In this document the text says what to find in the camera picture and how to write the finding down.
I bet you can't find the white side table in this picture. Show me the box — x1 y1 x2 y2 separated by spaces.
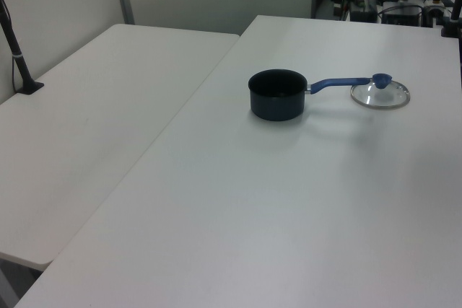
0 23 241 265

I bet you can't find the glass lid blue knob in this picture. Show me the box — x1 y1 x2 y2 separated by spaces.
350 73 411 110

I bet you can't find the black camera stand pole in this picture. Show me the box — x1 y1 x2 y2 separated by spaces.
0 0 45 96

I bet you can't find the dark blue saucepan blue handle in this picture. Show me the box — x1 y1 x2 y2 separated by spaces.
248 69 372 123

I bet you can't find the black electronics box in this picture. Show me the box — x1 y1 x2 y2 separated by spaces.
381 4 424 26

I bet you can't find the black clamped camera pole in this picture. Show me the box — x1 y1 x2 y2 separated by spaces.
440 0 462 39

